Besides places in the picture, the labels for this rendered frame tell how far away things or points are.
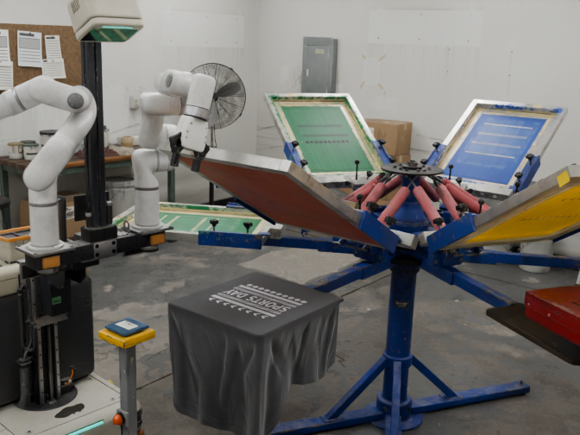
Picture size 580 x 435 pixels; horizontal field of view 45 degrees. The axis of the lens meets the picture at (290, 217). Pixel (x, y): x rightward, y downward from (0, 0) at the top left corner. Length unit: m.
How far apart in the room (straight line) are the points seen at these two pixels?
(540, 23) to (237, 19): 3.20
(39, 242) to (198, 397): 0.79
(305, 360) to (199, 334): 0.39
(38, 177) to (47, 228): 0.21
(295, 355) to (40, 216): 1.01
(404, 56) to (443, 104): 0.62
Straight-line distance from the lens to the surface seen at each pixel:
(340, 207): 2.40
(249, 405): 2.47
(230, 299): 2.63
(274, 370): 2.46
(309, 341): 2.57
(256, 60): 8.25
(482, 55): 6.83
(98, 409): 3.33
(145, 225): 2.85
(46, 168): 2.48
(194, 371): 2.62
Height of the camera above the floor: 1.88
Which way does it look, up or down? 14 degrees down
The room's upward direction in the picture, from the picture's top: 2 degrees clockwise
